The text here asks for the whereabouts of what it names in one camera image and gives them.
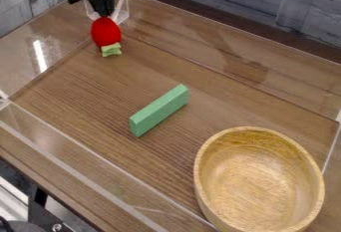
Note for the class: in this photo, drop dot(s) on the red plush strawberry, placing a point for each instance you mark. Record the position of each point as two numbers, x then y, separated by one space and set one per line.
108 36

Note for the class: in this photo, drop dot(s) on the green rectangular block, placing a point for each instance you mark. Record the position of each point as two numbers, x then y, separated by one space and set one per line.
158 110

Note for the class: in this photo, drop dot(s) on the wooden bowl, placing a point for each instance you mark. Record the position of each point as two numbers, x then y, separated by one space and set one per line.
257 182

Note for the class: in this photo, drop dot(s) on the clear acrylic corner bracket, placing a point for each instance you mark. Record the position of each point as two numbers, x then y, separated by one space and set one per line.
120 16

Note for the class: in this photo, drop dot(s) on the black table leg mount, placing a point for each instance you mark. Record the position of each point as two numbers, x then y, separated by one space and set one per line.
25 217

